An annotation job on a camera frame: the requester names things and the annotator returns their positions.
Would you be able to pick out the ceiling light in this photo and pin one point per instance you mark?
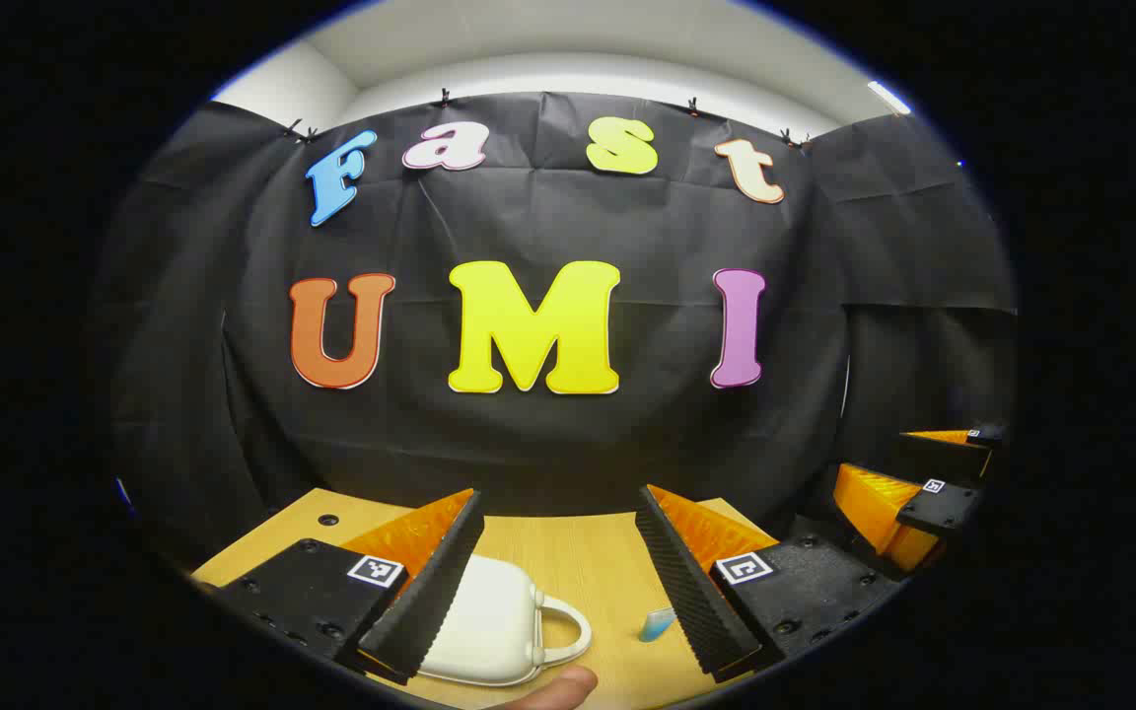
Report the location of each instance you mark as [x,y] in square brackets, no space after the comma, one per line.
[888,97]

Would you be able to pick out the light blue cosmetic tube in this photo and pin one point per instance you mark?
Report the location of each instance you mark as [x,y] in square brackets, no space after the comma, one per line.
[657,624]

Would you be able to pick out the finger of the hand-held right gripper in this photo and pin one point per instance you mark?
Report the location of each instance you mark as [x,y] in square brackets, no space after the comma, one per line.
[938,513]
[953,449]

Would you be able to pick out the black backdrop cloth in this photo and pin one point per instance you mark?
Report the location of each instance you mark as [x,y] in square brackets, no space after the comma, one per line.
[529,217]

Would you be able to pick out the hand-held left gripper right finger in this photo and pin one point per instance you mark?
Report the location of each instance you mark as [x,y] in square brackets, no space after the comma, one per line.
[691,592]

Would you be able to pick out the white suitcase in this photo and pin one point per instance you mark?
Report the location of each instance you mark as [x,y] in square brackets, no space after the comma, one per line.
[489,611]

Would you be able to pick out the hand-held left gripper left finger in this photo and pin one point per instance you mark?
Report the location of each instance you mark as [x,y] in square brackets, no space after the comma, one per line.
[440,582]

